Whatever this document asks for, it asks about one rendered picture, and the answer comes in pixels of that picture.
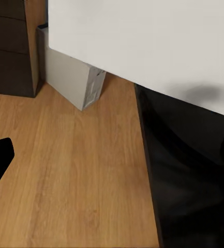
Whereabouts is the monitor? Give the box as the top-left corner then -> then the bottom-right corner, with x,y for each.
48,0 -> 224,176

